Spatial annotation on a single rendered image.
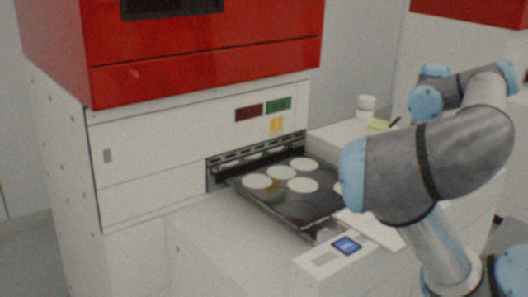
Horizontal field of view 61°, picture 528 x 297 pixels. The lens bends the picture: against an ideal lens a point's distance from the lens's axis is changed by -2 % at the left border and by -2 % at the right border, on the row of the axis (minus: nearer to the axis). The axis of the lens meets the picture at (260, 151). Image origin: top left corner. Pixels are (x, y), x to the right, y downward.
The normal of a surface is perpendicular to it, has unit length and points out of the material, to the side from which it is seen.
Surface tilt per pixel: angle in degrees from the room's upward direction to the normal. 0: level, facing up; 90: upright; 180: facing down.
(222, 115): 90
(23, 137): 90
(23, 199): 90
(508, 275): 42
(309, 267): 0
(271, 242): 0
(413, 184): 95
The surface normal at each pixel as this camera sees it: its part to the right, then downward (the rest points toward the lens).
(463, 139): -0.08, -0.40
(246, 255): 0.04, -0.90
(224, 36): 0.62, 0.36
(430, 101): -0.45, 0.37
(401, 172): -0.53, 0.14
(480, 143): 0.15, -0.22
